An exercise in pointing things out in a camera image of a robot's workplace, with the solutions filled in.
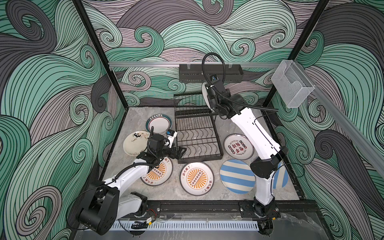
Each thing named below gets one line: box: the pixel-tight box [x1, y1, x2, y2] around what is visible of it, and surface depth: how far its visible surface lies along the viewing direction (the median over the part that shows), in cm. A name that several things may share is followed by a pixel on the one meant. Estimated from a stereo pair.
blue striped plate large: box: [219, 159, 256, 195], surface depth 83 cm
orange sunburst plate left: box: [140, 157, 174, 187], surface depth 85 cm
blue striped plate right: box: [272, 161, 289, 190], surface depth 83 cm
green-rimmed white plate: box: [145, 113, 173, 134], surface depth 113 cm
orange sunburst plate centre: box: [179, 162, 215, 196], surface depth 85 cm
